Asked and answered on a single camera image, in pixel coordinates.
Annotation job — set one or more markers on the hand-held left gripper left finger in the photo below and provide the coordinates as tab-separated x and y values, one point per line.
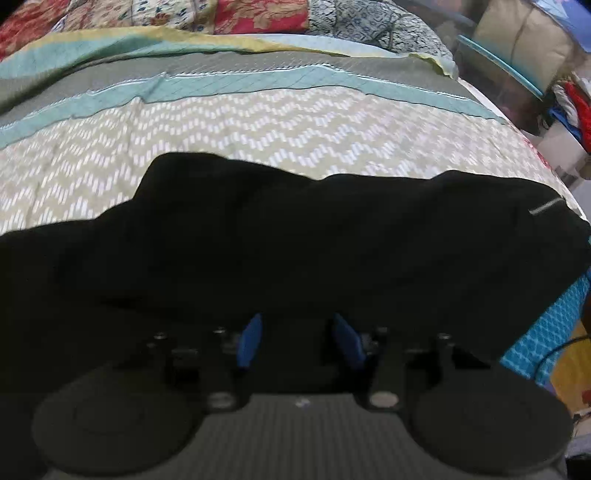
250	342

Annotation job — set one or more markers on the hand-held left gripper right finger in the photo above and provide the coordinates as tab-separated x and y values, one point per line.
348	344

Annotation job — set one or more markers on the black pants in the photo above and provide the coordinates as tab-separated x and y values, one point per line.
286	240

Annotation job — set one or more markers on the zigzag striped teal bedspread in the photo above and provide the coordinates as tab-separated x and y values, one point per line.
258	124

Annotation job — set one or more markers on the clear bin teal lid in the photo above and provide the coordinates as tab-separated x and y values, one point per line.
505	85

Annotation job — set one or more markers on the floral patchwork quilt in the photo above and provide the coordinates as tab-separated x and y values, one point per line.
249	16

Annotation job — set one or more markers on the pile of colourful clothes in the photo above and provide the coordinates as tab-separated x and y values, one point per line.
575	108

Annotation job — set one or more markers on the beige storage box teal rim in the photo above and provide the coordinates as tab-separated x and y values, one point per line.
521	34

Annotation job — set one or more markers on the blue printed bag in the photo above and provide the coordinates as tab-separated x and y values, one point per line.
565	16

